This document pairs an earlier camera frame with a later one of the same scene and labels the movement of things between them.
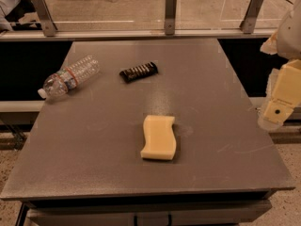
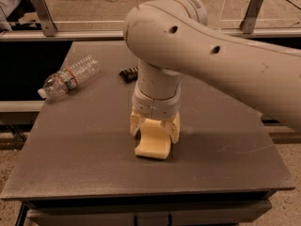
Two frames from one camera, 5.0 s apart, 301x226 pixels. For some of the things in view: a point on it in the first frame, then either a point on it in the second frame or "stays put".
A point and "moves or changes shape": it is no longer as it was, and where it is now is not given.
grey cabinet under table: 144,209 stays put
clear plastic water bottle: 59,82 stays put
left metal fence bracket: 48,23 stays put
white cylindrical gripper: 292,35 → 155,106
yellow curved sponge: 160,139 moves or changes shape
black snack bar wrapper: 140,72 stays put
